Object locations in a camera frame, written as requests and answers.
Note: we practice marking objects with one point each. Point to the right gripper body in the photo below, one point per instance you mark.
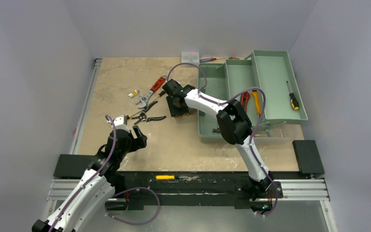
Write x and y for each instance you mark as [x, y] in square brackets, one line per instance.
[176, 104]

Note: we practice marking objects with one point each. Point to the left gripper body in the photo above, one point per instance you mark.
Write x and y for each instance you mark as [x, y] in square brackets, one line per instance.
[134, 144]

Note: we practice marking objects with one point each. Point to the yellow black utility knife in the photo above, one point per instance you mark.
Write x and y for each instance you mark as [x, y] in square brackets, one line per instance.
[257, 102]

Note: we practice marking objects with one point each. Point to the green plastic tool box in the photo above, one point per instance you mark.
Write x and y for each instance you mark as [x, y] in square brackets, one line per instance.
[265, 71]

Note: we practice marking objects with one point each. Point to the long black yellow screwdriver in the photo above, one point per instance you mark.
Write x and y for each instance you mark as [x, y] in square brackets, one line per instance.
[294, 102]

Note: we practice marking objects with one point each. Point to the red black utility knife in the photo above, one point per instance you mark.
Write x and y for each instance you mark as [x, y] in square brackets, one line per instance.
[244, 98]

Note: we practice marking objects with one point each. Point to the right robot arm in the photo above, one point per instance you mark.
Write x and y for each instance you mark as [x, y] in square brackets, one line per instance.
[234, 123]

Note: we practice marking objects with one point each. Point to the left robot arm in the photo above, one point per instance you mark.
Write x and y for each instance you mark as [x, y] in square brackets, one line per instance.
[99, 182]

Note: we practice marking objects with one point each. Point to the medium black yellow screwdriver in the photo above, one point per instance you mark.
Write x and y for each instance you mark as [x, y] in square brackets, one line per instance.
[155, 100]

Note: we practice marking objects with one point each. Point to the red adjustable wrench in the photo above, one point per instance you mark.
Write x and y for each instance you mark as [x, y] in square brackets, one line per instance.
[142, 101]

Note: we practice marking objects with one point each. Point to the yellow precision screwdriver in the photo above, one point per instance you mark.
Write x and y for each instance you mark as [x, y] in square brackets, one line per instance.
[169, 177]

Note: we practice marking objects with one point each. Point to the small yellow hex key set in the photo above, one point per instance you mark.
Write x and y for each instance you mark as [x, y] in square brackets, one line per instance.
[134, 93]

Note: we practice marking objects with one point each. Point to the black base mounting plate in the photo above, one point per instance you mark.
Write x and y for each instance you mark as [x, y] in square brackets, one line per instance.
[234, 189]

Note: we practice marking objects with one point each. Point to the small clear parts box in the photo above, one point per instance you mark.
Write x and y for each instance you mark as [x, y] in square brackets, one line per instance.
[190, 57]

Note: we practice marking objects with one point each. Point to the red blue small screwdriver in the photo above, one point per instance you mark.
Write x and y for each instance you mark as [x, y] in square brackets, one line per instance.
[205, 60]

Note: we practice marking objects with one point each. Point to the left black corner block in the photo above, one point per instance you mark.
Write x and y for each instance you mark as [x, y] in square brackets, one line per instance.
[71, 166]

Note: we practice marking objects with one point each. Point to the black corner block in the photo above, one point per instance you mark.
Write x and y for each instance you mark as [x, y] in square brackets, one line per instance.
[308, 157]
[71, 166]

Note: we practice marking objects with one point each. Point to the right black corner block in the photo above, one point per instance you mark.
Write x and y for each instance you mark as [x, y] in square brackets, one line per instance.
[308, 157]

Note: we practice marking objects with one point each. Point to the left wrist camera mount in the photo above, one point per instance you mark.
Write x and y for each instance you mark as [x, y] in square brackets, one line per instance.
[119, 123]

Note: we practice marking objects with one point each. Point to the aluminium rail frame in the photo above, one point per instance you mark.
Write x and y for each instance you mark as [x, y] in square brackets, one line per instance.
[101, 181]

